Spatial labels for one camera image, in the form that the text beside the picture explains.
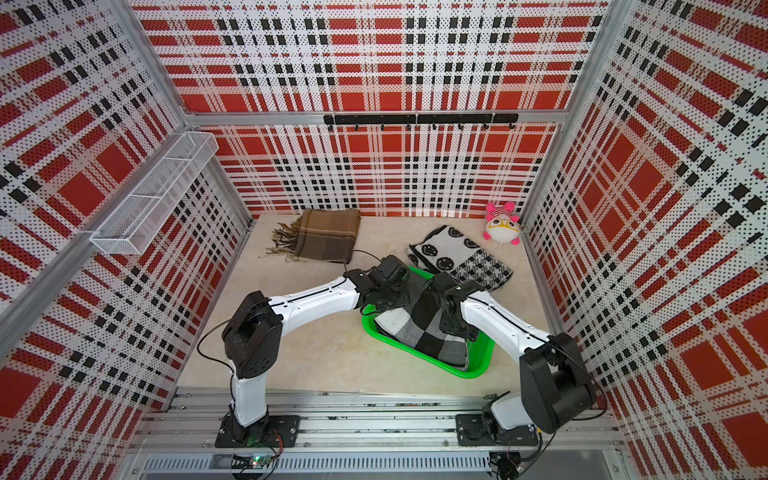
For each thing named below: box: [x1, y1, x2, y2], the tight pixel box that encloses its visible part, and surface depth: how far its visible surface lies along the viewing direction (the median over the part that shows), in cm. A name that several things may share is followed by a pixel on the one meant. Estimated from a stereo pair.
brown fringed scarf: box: [259, 208, 362, 263], surface depth 116 cm
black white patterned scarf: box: [408, 225, 513, 291], surface depth 107 cm
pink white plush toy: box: [483, 202, 521, 250], surface depth 114 cm
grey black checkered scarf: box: [375, 276, 468, 367], surface depth 87 cm
